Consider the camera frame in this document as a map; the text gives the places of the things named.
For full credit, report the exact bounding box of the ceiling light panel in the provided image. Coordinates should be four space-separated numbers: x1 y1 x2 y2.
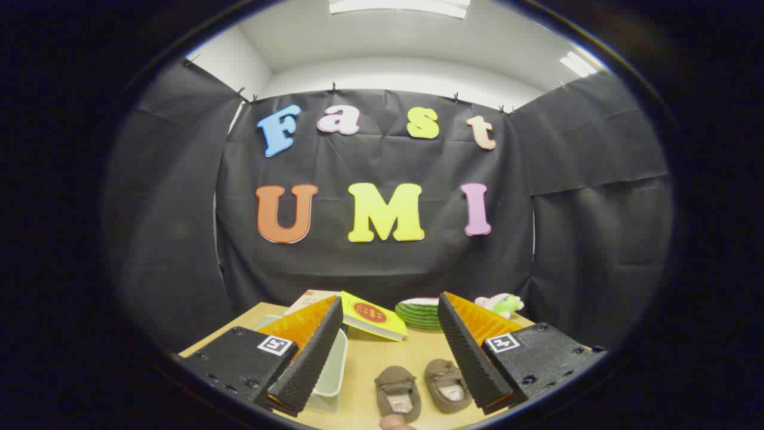
560 51 597 78
328 0 471 20

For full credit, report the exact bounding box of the beige book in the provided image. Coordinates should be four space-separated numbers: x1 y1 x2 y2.
284 290 342 317

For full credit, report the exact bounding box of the brown fuzzy shoe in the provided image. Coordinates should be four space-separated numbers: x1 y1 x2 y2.
424 358 472 414
374 365 422 423

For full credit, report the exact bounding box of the pink and green plush toy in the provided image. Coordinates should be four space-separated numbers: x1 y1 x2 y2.
475 293 526 320

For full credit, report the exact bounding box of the watermelon slice plush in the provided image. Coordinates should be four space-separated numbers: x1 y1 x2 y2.
395 297 443 331

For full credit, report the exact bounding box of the yellow book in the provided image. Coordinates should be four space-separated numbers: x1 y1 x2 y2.
340 291 409 342

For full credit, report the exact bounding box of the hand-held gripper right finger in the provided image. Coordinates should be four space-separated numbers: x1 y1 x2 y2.
438 291 608 416

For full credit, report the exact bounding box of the pale green fabric storage box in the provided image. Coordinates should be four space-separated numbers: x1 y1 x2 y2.
254 315 349 414

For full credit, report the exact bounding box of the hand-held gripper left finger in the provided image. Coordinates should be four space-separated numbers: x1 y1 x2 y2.
179 296 345 417

